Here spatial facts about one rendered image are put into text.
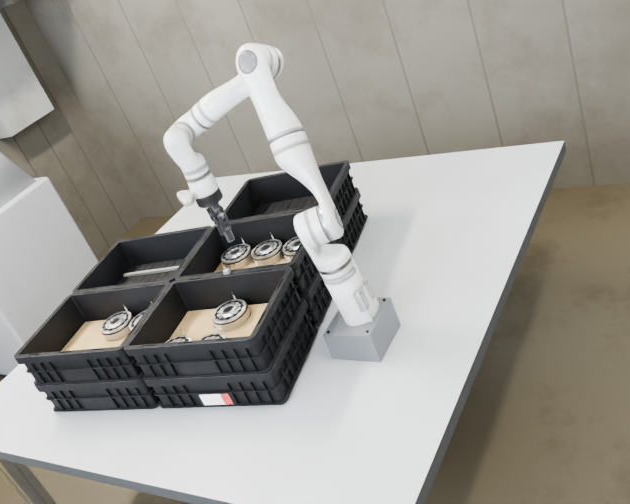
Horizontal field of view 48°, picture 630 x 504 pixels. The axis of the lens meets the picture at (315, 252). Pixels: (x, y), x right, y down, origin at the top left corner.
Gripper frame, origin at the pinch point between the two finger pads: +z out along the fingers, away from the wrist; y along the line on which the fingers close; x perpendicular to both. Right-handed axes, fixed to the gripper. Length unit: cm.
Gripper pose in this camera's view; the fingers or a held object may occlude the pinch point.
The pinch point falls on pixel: (226, 233)
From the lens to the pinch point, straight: 205.4
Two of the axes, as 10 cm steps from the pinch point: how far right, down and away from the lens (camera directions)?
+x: -8.4, 4.9, -2.4
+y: -4.2, -3.2, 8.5
